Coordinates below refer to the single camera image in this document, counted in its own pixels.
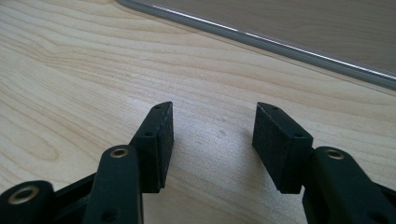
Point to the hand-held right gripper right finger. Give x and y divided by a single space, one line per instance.
280 149

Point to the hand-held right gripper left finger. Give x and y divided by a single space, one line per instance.
155 149

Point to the brown wooden tray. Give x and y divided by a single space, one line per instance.
311 28

